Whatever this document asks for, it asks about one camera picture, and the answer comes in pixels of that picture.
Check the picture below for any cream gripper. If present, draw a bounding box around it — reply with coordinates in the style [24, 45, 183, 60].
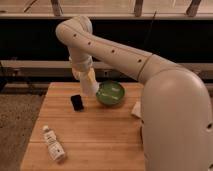
[72, 68, 95, 82]

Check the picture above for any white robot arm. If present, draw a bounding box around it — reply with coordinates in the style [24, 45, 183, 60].
[56, 16, 213, 171]

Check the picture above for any black eraser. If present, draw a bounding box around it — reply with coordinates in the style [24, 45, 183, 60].
[71, 95, 84, 111]

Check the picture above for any green bowl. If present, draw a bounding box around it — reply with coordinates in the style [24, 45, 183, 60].
[96, 80, 125, 106]

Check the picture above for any white rectangular block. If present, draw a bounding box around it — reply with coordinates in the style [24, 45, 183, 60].
[131, 101, 141, 118]

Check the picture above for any small plastic bottle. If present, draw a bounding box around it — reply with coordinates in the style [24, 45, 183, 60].
[42, 125, 66, 163]

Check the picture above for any black power cable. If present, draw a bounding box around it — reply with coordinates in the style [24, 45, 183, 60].
[141, 10, 158, 54]

